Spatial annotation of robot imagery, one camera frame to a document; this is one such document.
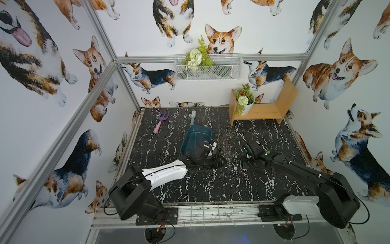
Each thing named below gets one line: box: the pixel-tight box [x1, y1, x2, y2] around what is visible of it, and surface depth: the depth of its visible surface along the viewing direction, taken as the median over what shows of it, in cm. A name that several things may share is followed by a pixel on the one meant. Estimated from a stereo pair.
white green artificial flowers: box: [182, 34, 213, 71], surface depth 82 cm
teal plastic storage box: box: [179, 125, 213, 157], surface depth 106 cm
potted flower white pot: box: [234, 83, 256, 116], surface depth 100 cm
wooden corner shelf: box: [228, 77, 299, 127], surface depth 109 cm
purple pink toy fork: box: [152, 110, 171, 134], surface depth 119 cm
